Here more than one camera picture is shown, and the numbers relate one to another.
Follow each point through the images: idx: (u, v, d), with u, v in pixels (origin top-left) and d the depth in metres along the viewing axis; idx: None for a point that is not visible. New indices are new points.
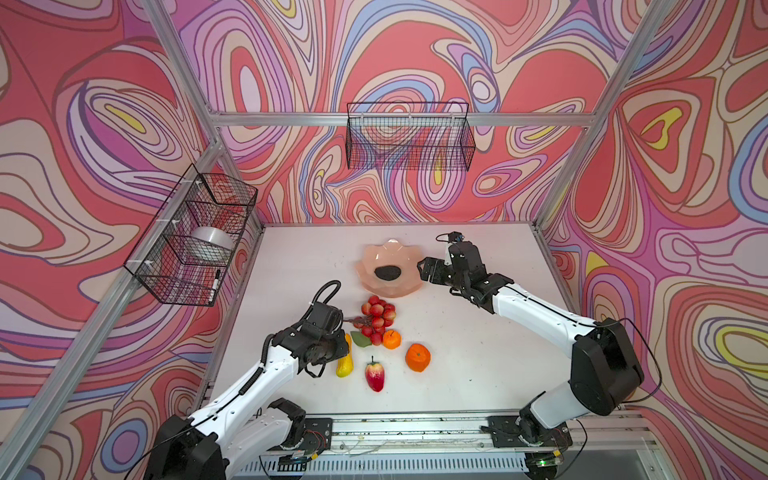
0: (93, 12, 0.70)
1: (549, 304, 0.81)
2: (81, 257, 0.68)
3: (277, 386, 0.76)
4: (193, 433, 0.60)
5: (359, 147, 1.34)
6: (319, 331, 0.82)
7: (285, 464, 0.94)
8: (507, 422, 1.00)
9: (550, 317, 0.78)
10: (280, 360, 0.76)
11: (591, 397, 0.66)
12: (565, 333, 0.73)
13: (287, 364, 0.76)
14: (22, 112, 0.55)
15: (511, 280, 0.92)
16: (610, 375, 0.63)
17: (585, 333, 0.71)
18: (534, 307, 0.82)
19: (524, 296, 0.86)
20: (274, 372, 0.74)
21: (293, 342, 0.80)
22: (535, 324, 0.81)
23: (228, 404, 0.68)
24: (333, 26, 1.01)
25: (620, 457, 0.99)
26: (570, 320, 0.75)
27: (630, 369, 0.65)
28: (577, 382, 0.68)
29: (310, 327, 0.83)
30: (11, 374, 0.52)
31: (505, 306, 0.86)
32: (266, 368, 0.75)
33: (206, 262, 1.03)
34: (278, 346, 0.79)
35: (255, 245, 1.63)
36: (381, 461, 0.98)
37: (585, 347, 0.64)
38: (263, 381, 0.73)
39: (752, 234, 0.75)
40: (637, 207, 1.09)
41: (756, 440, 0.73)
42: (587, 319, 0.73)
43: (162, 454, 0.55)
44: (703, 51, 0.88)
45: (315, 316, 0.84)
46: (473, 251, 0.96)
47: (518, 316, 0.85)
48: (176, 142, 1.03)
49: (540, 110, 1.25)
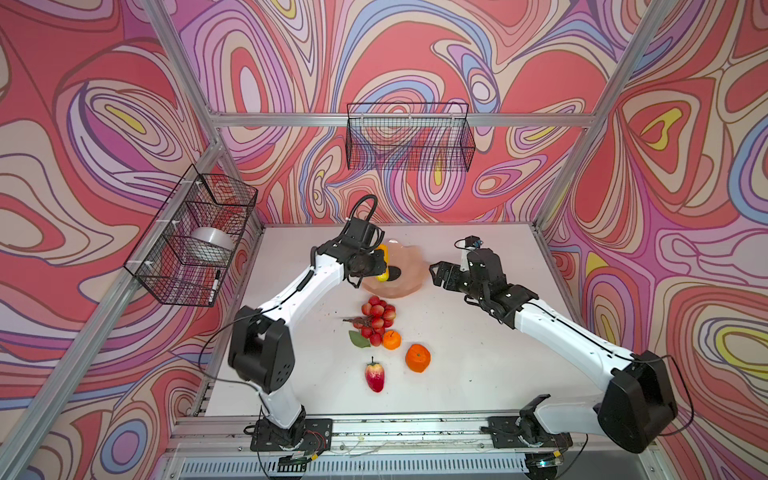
0: (93, 12, 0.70)
1: (581, 329, 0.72)
2: (82, 257, 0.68)
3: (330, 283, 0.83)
4: (263, 321, 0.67)
5: (359, 147, 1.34)
6: (359, 242, 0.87)
7: (285, 465, 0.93)
8: (507, 422, 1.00)
9: (582, 344, 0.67)
10: (327, 264, 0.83)
11: (621, 433, 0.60)
12: (599, 364, 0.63)
13: (335, 268, 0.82)
14: (22, 113, 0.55)
15: (536, 295, 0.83)
16: (647, 414, 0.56)
17: (622, 366, 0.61)
18: (561, 329, 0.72)
19: (551, 316, 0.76)
20: (324, 275, 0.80)
21: (337, 250, 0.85)
22: (563, 348, 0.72)
23: (289, 297, 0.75)
24: (333, 28, 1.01)
25: (621, 457, 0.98)
26: (605, 350, 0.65)
27: (666, 405, 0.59)
28: (606, 415, 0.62)
29: (350, 239, 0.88)
30: (11, 374, 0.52)
31: (529, 324, 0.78)
32: (316, 271, 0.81)
33: (205, 262, 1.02)
34: (324, 254, 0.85)
35: (256, 245, 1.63)
36: (381, 462, 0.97)
37: (621, 383, 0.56)
38: (315, 282, 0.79)
39: (752, 234, 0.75)
40: (638, 209, 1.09)
41: (756, 441, 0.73)
42: (625, 350, 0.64)
43: (241, 336, 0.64)
44: (703, 51, 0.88)
45: (353, 227, 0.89)
46: (494, 261, 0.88)
47: (543, 337, 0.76)
48: (176, 142, 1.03)
49: (541, 111, 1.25)
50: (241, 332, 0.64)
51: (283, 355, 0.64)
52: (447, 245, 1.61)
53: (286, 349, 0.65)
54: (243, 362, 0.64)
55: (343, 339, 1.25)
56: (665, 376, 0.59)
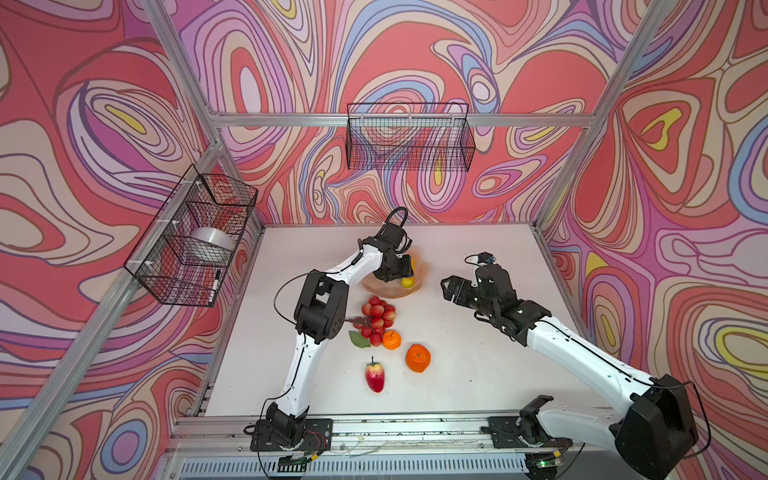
0: (93, 13, 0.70)
1: (598, 350, 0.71)
2: (82, 256, 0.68)
3: (370, 266, 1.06)
4: (325, 282, 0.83)
5: (360, 147, 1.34)
6: (393, 240, 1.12)
7: (285, 465, 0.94)
8: (507, 423, 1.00)
9: (599, 367, 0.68)
10: (372, 251, 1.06)
11: (639, 459, 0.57)
12: (618, 388, 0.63)
13: (379, 254, 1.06)
14: (21, 113, 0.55)
15: (548, 312, 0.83)
16: (665, 438, 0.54)
17: (642, 392, 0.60)
18: (576, 350, 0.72)
19: (566, 336, 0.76)
20: (369, 258, 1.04)
21: (376, 242, 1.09)
22: (578, 368, 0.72)
23: (346, 267, 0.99)
24: (333, 27, 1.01)
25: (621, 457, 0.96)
26: (623, 373, 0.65)
27: (687, 431, 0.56)
28: (624, 441, 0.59)
29: (387, 236, 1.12)
30: (11, 374, 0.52)
31: (542, 343, 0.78)
32: (365, 254, 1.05)
33: (206, 263, 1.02)
34: (368, 244, 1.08)
35: (255, 245, 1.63)
36: (381, 462, 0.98)
37: (642, 408, 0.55)
38: (365, 262, 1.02)
39: (751, 234, 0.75)
40: (638, 209, 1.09)
41: (757, 441, 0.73)
42: (644, 375, 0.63)
43: (309, 291, 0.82)
44: (702, 51, 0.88)
45: (391, 227, 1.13)
46: (503, 276, 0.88)
47: (557, 357, 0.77)
48: (176, 142, 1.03)
49: (540, 111, 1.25)
50: (309, 288, 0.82)
51: (340, 311, 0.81)
52: (447, 245, 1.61)
53: (341, 306, 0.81)
54: (304, 313, 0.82)
55: (343, 339, 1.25)
56: (685, 401, 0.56)
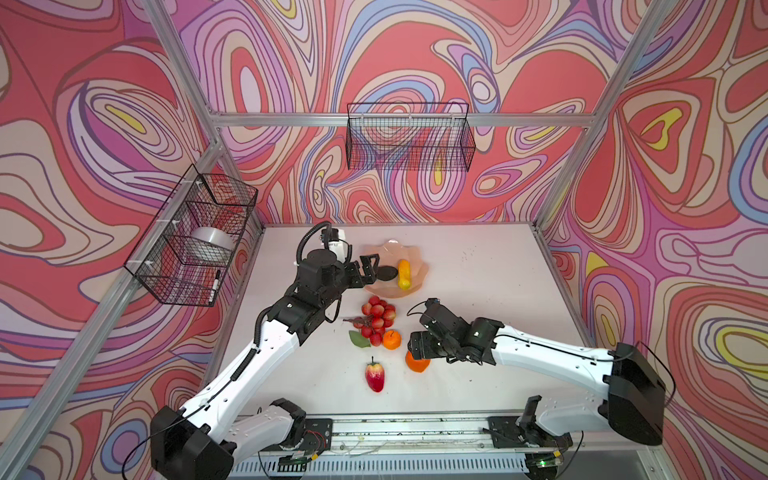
0: (93, 13, 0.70)
1: (556, 346, 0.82)
2: (82, 256, 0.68)
3: (280, 358, 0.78)
4: (185, 426, 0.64)
5: (360, 147, 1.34)
6: (316, 290, 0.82)
7: (285, 465, 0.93)
8: (507, 423, 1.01)
9: (565, 362, 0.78)
10: (271, 341, 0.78)
11: (638, 433, 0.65)
12: (590, 375, 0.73)
13: (283, 342, 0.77)
14: (21, 113, 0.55)
15: (500, 324, 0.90)
16: (644, 403, 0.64)
17: (607, 370, 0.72)
18: (541, 352, 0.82)
19: (526, 342, 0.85)
20: (269, 353, 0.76)
21: (287, 316, 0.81)
22: (547, 369, 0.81)
23: (223, 390, 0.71)
24: (333, 27, 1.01)
25: (620, 457, 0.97)
26: (587, 360, 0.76)
27: (656, 387, 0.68)
28: (618, 420, 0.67)
29: (304, 289, 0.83)
30: (11, 374, 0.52)
31: (509, 358, 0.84)
32: (261, 348, 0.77)
33: (206, 262, 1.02)
34: (275, 320, 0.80)
35: (256, 245, 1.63)
36: (381, 462, 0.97)
37: (620, 389, 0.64)
38: (258, 363, 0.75)
39: (752, 234, 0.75)
40: (638, 209, 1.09)
41: (758, 441, 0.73)
42: (603, 354, 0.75)
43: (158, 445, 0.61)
44: (702, 51, 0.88)
45: (305, 277, 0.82)
46: (443, 310, 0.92)
47: (524, 364, 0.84)
48: (176, 142, 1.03)
49: (541, 111, 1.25)
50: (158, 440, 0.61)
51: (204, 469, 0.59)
52: (447, 245, 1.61)
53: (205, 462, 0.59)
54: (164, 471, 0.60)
55: (343, 339, 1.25)
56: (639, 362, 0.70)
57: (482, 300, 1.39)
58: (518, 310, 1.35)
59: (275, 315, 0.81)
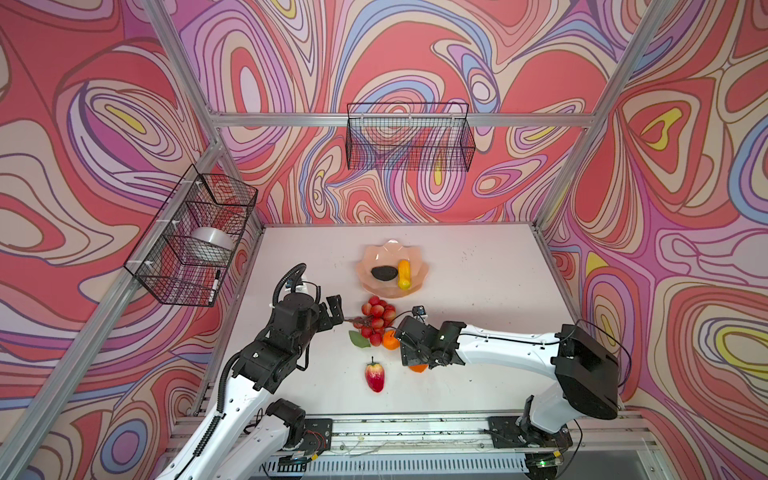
0: (93, 13, 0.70)
1: (507, 335, 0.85)
2: (82, 256, 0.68)
3: (251, 415, 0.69)
4: None
5: (359, 147, 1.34)
6: (291, 336, 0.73)
7: (285, 465, 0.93)
8: (507, 423, 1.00)
9: (517, 350, 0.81)
10: (237, 403, 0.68)
11: (594, 408, 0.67)
12: (540, 360, 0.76)
13: (250, 401, 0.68)
14: (21, 113, 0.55)
15: (462, 323, 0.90)
16: (593, 380, 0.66)
17: (555, 350, 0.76)
18: (498, 344, 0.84)
19: (485, 337, 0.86)
20: (235, 415, 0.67)
21: (256, 366, 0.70)
22: (507, 360, 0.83)
23: (186, 466, 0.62)
24: (333, 27, 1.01)
25: (621, 457, 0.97)
26: (537, 345, 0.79)
27: (605, 362, 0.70)
28: (576, 400, 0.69)
29: (277, 336, 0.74)
30: (10, 374, 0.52)
31: (473, 356, 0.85)
32: (226, 412, 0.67)
33: (206, 263, 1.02)
34: (240, 376, 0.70)
35: (255, 245, 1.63)
36: (381, 462, 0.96)
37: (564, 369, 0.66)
38: (224, 429, 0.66)
39: (752, 234, 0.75)
40: (638, 209, 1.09)
41: (758, 442, 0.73)
42: (550, 337, 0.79)
43: None
44: (702, 52, 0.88)
45: (280, 320, 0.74)
46: (412, 321, 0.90)
47: (487, 359, 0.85)
48: (176, 142, 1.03)
49: (541, 111, 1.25)
50: None
51: None
52: (446, 245, 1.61)
53: None
54: None
55: (343, 339, 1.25)
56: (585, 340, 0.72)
57: (483, 300, 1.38)
58: (518, 310, 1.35)
59: (241, 368, 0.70)
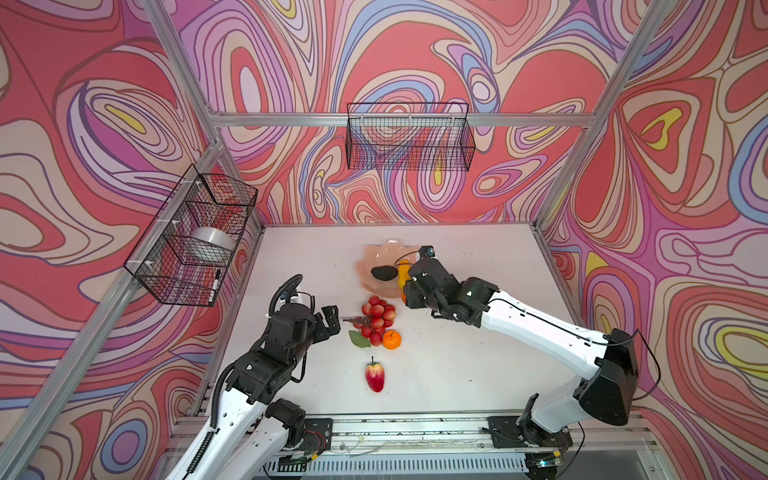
0: (93, 12, 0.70)
1: (552, 319, 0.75)
2: (83, 256, 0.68)
3: (245, 429, 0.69)
4: None
5: (359, 147, 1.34)
6: (286, 346, 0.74)
7: (285, 465, 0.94)
8: (507, 423, 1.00)
9: (560, 338, 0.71)
10: (231, 417, 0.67)
11: (604, 411, 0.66)
12: (584, 356, 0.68)
13: (244, 414, 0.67)
14: (21, 113, 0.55)
15: (496, 287, 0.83)
16: (624, 387, 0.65)
17: (601, 353, 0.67)
18: (537, 324, 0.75)
19: (521, 310, 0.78)
20: (230, 428, 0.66)
21: (252, 378, 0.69)
22: (540, 343, 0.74)
23: None
24: (333, 27, 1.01)
25: (620, 457, 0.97)
26: (582, 339, 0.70)
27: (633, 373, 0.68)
28: (589, 400, 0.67)
29: (272, 346, 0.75)
30: (10, 373, 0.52)
31: (498, 324, 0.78)
32: (220, 426, 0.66)
33: (206, 262, 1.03)
34: (233, 390, 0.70)
35: (256, 245, 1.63)
36: (381, 462, 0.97)
37: (610, 374, 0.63)
38: (218, 443, 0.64)
39: (752, 234, 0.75)
40: (638, 208, 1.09)
41: (758, 442, 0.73)
42: (599, 336, 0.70)
43: None
44: (702, 52, 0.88)
45: (276, 331, 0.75)
46: (436, 266, 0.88)
47: (514, 334, 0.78)
48: (176, 142, 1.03)
49: (541, 111, 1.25)
50: None
51: None
52: (446, 245, 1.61)
53: None
54: None
55: (343, 339, 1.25)
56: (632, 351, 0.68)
57: None
58: None
59: (235, 381, 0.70)
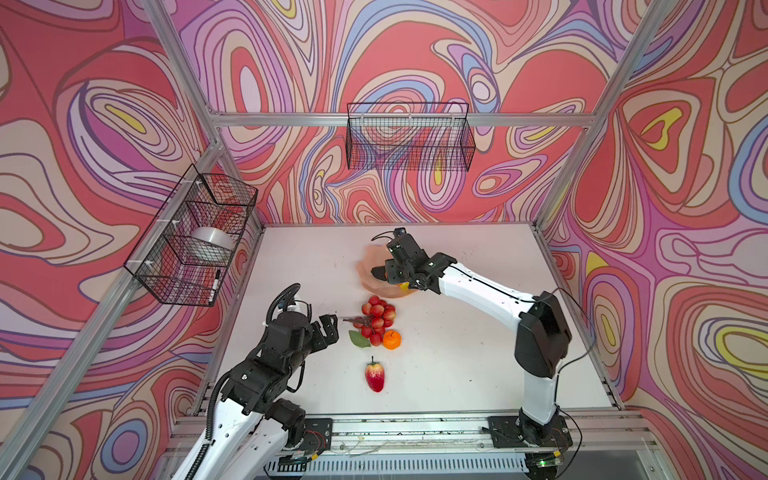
0: (93, 12, 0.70)
1: (494, 283, 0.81)
2: (82, 256, 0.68)
3: (240, 439, 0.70)
4: None
5: (360, 147, 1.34)
6: (282, 354, 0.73)
7: (285, 464, 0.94)
8: (507, 423, 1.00)
9: (493, 296, 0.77)
10: (226, 429, 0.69)
11: (532, 364, 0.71)
12: (510, 310, 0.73)
13: (240, 425, 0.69)
14: (21, 113, 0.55)
15: (454, 259, 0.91)
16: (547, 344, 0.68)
17: (526, 307, 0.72)
18: (480, 286, 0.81)
19: (469, 276, 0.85)
20: (226, 440, 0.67)
21: (248, 387, 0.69)
22: (482, 303, 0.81)
23: None
24: (333, 27, 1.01)
25: (620, 457, 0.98)
26: (513, 297, 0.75)
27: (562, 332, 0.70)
28: (520, 354, 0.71)
29: (269, 354, 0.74)
30: (10, 373, 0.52)
31: (451, 288, 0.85)
32: (216, 438, 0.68)
33: (206, 262, 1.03)
34: (228, 400, 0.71)
35: (256, 245, 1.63)
36: (381, 461, 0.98)
37: (528, 324, 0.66)
38: (214, 455, 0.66)
39: (752, 234, 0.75)
40: (638, 208, 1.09)
41: (758, 442, 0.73)
42: (528, 295, 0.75)
43: None
44: (702, 52, 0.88)
45: (273, 339, 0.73)
46: (409, 240, 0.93)
47: (465, 297, 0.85)
48: (176, 142, 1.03)
49: (541, 111, 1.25)
50: None
51: None
52: (446, 245, 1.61)
53: None
54: None
55: (343, 339, 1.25)
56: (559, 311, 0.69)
57: None
58: None
59: (230, 391, 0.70)
